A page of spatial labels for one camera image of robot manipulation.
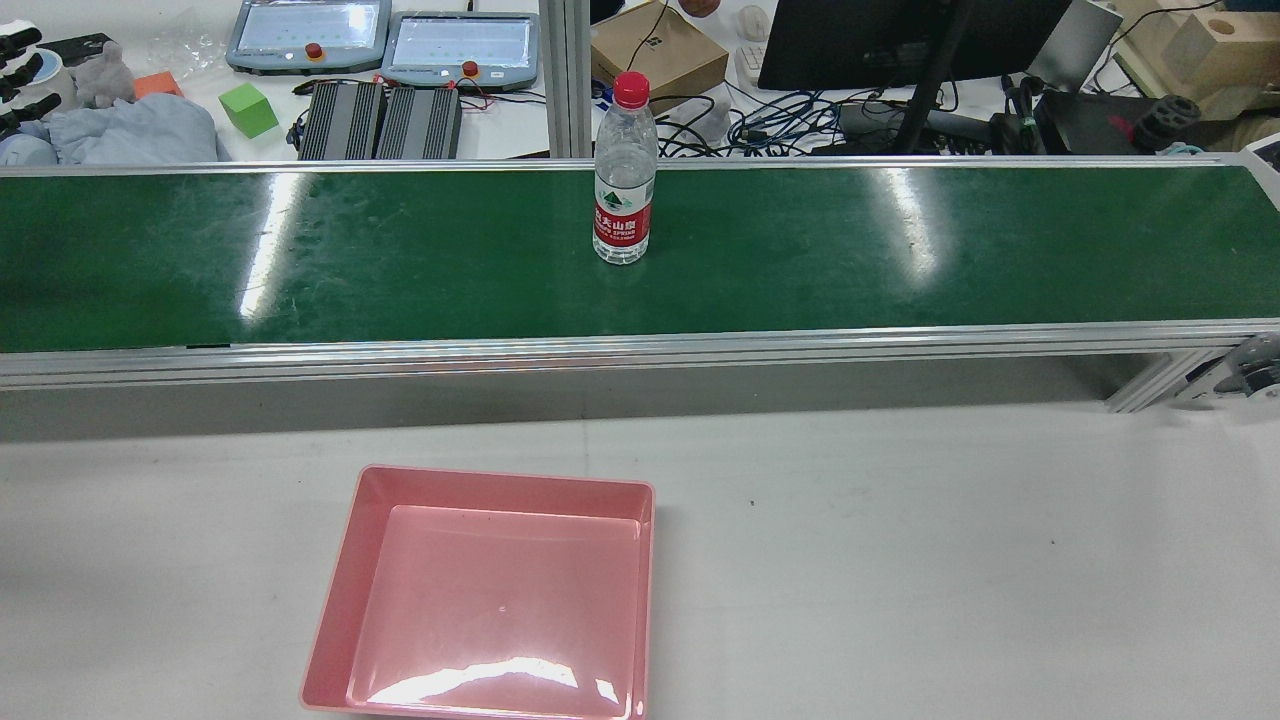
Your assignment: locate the black round knob device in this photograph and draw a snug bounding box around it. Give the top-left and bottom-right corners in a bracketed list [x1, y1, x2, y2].
[1133, 94, 1203, 153]

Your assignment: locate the black monitor pole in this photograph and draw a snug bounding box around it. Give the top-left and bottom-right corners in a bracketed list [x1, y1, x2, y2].
[893, 0, 978, 158]

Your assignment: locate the clear water bottle red label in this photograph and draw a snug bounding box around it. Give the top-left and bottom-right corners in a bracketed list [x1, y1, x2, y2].
[593, 71, 660, 266]

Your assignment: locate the light blue cloth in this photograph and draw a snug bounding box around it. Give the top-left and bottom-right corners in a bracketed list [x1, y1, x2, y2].
[0, 92, 233, 166]

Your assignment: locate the small black gadget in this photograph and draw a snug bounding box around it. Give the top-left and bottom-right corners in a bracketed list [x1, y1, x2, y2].
[45, 33, 116, 63]

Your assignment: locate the blue cable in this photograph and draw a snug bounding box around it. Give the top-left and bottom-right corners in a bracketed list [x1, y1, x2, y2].
[728, 88, 851, 153]

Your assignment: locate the black computer monitor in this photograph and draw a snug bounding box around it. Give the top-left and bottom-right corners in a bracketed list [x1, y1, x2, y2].
[757, 0, 1073, 93]

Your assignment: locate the aluminium profile post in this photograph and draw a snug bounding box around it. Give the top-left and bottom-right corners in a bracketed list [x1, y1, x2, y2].
[540, 0, 593, 159]

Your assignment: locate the black equipment box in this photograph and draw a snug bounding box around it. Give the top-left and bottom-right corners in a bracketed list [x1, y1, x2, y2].
[1033, 88, 1151, 157]

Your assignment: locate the pink plastic basket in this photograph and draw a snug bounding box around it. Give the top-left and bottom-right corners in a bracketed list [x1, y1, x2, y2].
[300, 464, 657, 720]

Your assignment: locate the grey flat panel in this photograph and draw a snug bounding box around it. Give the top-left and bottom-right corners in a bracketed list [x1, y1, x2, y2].
[1025, 0, 1123, 93]

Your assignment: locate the green cube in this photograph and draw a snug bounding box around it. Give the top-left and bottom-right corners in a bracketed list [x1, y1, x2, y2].
[218, 82, 280, 140]

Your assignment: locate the grey plush toy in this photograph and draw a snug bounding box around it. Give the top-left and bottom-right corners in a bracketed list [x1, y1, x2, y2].
[75, 40, 136, 109]

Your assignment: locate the crumpled clear plastic wrap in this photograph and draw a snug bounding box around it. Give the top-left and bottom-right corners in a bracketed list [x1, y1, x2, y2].
[150, 18, 233, 79]

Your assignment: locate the grey blue teach pendant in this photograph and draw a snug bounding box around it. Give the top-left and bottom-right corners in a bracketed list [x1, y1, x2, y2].
[226, 0, 393, 77]
[380, 12, 542, 94]

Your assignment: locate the black finned electronics box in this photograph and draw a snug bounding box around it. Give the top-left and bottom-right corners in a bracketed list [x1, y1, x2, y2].
[378, 84, 464, 161]
[298, 80, 388, 161]

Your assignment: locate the black white device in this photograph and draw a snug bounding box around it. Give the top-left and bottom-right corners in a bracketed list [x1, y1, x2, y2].
[0, 28, 79, 136]

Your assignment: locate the clear plastic bag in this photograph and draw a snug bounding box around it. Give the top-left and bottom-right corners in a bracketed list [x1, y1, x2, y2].
[680, 95, 736, 141]

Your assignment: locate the white keyboard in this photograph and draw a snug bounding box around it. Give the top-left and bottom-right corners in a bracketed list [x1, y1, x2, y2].
[733, 40, 773, 89]

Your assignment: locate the green conveyor belt aluminium frame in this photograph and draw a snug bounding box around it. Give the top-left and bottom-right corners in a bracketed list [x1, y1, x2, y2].
[0, 153, 1280, 413]

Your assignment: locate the brown cardboard box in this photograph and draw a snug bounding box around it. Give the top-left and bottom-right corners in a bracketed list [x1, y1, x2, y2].
[590, 0, 731, 101]

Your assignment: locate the light wooden block with hole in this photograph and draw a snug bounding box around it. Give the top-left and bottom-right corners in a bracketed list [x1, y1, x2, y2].
[1160, 10, 1273, 96]

